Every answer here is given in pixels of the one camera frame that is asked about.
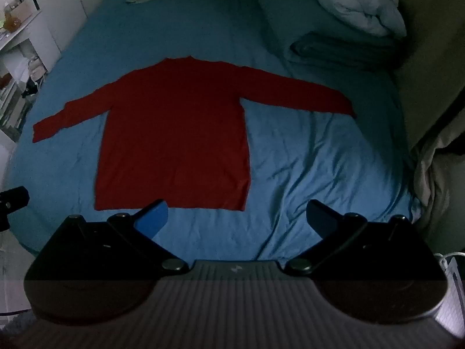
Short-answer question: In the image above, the beige blanket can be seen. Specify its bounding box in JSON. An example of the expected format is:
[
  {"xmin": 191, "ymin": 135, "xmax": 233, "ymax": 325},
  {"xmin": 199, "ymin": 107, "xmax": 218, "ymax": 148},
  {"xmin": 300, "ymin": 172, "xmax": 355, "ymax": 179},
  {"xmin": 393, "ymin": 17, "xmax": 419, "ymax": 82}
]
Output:
[{"xmin": 409, "ymin": 114, "xmax": 465, "ymax": 233}]

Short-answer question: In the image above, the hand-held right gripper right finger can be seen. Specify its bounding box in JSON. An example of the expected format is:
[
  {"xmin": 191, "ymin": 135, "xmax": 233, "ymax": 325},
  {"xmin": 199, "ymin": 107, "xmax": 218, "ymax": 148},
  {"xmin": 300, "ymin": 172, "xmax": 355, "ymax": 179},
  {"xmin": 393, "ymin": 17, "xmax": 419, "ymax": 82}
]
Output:
[{"xmin": 282, "ymin": 199, "xmax": 442, "ymax": 276}]

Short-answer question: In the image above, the white bundled duvet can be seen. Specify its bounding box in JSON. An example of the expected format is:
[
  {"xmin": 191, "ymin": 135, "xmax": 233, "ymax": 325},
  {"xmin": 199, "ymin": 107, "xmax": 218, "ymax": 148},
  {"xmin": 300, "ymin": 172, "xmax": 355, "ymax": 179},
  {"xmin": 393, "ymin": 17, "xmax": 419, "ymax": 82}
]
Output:
[{"xmin": 312, "ymin": 0, "xmax": 407, "ymax": 39}]

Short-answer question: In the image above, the white shelf unit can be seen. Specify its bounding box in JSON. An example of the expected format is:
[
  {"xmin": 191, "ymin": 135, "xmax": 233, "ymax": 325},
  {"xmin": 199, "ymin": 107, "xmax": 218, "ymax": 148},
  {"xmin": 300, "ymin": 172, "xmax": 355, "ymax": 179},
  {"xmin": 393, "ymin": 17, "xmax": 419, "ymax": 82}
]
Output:
[{"xmin": 0, "ymin": 0, "xmax": 90, "ymax": 144}]

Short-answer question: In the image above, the red long-sleeved sweater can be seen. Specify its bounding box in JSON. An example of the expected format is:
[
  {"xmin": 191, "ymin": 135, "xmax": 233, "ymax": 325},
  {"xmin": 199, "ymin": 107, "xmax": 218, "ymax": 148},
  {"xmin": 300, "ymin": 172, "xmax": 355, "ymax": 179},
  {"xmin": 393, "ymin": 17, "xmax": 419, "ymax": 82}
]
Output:
[{"xmin": 33, "ymin": 56, "xmax": 357, "ymax": 212}]

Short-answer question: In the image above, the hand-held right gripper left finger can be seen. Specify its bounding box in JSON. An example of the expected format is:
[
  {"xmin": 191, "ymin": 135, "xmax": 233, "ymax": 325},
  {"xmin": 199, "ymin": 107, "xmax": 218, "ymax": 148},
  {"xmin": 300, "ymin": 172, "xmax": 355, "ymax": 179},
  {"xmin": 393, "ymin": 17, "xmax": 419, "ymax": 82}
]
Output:
[{"xmin": 36, "ymin": 199, "xmax": 190, "ymax": 274}]

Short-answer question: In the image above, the folded grey-blue blanket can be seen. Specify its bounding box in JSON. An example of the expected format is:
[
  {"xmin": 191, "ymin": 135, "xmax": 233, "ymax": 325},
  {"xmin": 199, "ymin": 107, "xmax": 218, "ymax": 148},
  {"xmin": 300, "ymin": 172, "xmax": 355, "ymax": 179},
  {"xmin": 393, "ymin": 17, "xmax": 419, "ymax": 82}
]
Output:
[{"xmin": 287, "ymin": 31, "xmax": 402, "ymax": 74}]

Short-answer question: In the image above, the glass jar with orange contents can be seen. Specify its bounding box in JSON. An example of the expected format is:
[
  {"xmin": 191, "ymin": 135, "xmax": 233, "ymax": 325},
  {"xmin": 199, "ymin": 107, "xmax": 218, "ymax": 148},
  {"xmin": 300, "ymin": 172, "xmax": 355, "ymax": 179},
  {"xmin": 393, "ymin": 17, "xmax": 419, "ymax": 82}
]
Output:
[{"xmin": 3, "ymin": 0, "xmax": 33, "ymax": 33}]

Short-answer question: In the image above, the blue bed sheet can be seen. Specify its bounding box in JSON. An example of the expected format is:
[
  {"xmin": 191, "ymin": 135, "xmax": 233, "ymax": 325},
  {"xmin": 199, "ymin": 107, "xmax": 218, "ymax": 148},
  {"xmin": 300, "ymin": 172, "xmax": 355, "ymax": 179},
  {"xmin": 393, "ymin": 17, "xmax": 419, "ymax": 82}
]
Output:
[{"xmin": 7, "ymin": 0, "xmax": 424, "ymax": 262}]

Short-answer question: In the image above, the white box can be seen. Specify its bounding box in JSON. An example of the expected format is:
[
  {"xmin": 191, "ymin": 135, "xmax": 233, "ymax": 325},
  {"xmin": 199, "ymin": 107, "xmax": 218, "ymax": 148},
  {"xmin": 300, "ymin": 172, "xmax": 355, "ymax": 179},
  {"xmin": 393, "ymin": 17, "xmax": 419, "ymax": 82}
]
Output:
[{"xmin": 438, "ymin": 256, "xmax": 465, "ymax": 337}]

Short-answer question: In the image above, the white cable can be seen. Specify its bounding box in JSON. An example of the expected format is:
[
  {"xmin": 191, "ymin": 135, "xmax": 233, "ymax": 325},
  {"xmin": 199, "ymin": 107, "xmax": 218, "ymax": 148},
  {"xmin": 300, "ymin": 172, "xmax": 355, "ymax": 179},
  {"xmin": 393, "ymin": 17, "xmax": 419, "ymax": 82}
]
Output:
[{"xmin": 435, "ymin": 250, "xmax": 465, "ymax": 269}]

